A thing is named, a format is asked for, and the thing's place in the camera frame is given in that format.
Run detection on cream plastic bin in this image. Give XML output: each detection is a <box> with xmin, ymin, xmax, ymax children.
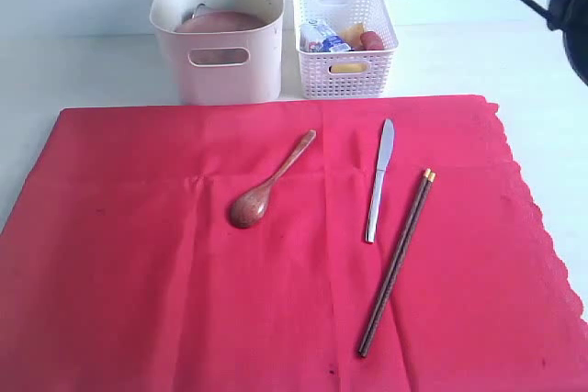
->
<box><xmin>150</xmin><ymin>0</ymin><xmax>285</xmax><ymax>105</ymax></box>

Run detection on silver table knife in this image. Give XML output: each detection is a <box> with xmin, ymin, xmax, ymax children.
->
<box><xmin>365</xmin><ymin>118</ymin><xmax>395</xmax><ymax>243</ymax></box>

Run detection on blue white milk carton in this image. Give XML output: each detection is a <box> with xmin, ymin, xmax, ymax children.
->
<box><xmin>300</xmin><ymin>20</ymin><xmax>352</xmax><ymax>53</ymax></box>

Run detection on stainless steel cup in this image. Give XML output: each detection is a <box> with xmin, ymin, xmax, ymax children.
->
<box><xmin>187</xmin><ymin>3</ymin><xmax>209</xmax><ymax>19</ymax></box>

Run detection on yellow orange fruit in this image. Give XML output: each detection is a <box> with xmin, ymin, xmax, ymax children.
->
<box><xmin>330</xmin><ymin>63</ymin><xmax>368</xmax><ymax>74</ymax></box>

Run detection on dark wooden chopstick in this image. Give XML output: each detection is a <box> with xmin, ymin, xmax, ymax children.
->
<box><xmin>357</xmin><ymin>168</ymin><xmax>432</xmax><ymax>358</ymax></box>
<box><xmin>392</xmin><ymin>170</ymin><xmax>435</xmax><ymax>288</ymax></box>

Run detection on red table cloth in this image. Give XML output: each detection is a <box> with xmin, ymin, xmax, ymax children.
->
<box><xmin>1</xmin><ymin>95</ymin><xmax>587</xmax><ymax>391</ymax></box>

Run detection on yellow cheese wedge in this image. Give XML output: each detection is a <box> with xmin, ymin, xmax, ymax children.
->
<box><xmin>339</xmin><ymin>23</ymin><xmax>366</xmax><ymax>50</ymax></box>

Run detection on brown wooden plate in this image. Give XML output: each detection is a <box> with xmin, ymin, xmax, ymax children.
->
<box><xmin>175</xmin><ymin>9</ymin><xmax>266</xmax><ymax>66</ymax></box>

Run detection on white perforated plastic basket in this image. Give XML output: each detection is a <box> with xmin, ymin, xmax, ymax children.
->
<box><xmin>293</xmin><ymin>0</ymin><xmax>398</xmax><ymax>99</ymax></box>

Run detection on red sausage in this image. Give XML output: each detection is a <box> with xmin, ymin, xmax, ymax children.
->
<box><xmin>359</xmin><ymin>31</ymin><xmax>385</xmax><ymax>50</ymax></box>

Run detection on wooden spoon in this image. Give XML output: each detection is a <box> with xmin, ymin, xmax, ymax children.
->
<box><xmin>229</xmin><ymin>129</ymin><xmax>317</xmax><ymax>230</ymax></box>

